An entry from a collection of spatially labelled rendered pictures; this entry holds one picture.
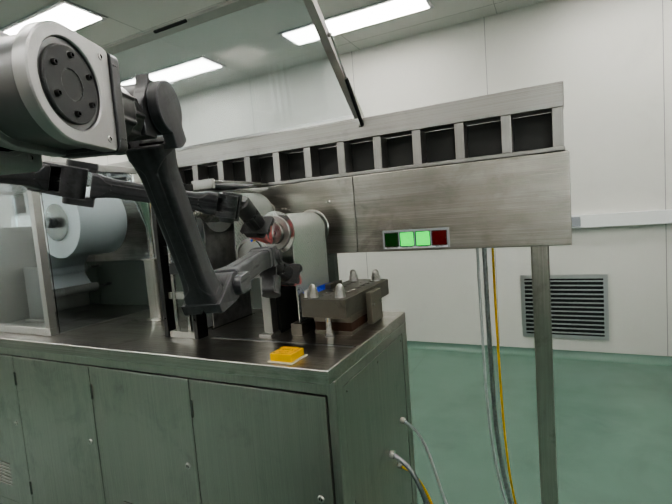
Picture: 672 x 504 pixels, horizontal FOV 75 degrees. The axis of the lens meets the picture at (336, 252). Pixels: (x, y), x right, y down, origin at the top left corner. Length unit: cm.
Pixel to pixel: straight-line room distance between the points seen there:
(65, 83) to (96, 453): 163
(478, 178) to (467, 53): 263
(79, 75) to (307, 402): 96
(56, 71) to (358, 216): 132
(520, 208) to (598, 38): 264
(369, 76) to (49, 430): 357
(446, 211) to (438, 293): 253
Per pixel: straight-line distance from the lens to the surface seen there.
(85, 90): 58
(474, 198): 159
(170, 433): 166
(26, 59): 52
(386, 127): 170
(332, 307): 139
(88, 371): 189
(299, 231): 151
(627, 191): 393
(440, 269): 405
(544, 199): 157
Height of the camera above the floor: 129
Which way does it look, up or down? 5 degrees down
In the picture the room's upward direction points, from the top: 4 degrees counter-clockwise
